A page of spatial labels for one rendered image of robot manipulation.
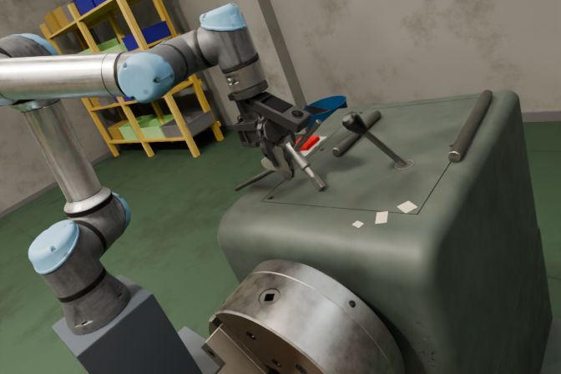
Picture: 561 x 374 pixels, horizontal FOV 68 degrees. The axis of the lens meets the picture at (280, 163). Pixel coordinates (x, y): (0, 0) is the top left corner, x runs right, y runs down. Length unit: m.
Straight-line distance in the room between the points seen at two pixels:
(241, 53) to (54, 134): 0.49
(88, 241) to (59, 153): 0.21
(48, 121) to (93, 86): 0.31
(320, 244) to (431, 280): 0.19
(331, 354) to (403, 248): 0.18
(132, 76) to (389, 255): 0.48
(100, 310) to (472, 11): 3.27
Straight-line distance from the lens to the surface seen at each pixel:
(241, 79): 0.79
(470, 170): 0.78
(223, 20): 0.78
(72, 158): 1.08
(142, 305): 1.09
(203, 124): 5.80
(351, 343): 0.64
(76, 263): 1.05
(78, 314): 1.11
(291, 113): 0.77
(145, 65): 0.69
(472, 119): 0.90
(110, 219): 1.13
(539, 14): 3.56
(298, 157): 0.82
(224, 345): 0.72
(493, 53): 3.72
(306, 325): 0.62
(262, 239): 0.80
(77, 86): 0.79
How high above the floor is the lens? 1.64
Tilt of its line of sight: 22 degrees down
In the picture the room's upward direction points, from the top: 22 degrees counter-clockwise
